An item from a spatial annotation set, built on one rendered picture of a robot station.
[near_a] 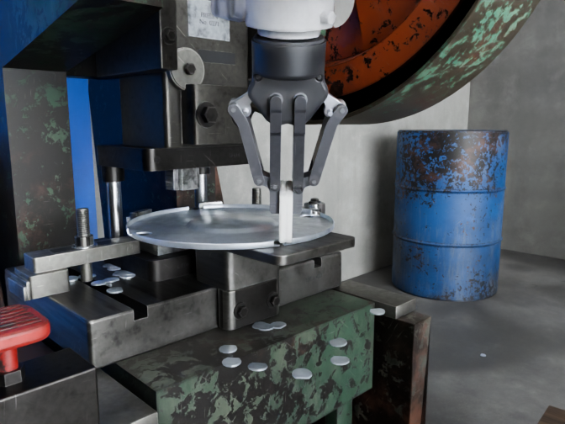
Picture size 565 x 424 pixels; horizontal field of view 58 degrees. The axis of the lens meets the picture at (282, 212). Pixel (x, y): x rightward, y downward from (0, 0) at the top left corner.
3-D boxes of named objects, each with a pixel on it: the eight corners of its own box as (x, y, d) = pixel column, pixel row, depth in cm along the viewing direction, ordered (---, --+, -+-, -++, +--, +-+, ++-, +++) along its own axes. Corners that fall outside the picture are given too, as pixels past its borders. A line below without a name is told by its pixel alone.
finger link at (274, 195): (280, 174, 58) (253, 174, 58) (279, 214, 60) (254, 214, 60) (280, 169, 59) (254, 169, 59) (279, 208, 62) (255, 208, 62)
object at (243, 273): (356, 332, 68) (359, 233, 66) (280, 368, 59) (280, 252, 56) (236, 289, 86) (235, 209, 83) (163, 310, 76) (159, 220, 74)
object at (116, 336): (342, 285, 89) (343, 251, 88) (91, 372, 58) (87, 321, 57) (234, 254, 111) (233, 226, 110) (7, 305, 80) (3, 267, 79)
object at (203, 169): (259, 178, 83) (259, 144, 82) (148, 190, 69) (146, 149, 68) (201, 172, 94) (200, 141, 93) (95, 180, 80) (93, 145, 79)
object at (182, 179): (203, 188, 81) (202, 165, 81) (176, 191, 78) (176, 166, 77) (191, 186, 84) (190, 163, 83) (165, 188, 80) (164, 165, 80)
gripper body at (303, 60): (244, 39, 48) (246, 134, 52) (335, 40, 48) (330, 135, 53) (248, 26, 55) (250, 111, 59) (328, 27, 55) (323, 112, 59)
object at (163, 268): (260, 257, 85) (260, 239, 85) (152, 283, 71) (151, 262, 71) (203, 241, 96) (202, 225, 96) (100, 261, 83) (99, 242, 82)
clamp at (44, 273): (145, 273, 76) (142, 204, 74) (24, 301, 64) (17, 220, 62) (125, 266, 80) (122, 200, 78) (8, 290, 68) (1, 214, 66)
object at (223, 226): (106, 218, 78) (105, 213, 78) (271, 204, 93) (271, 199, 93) (163, 262, 54) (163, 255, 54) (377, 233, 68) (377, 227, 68)
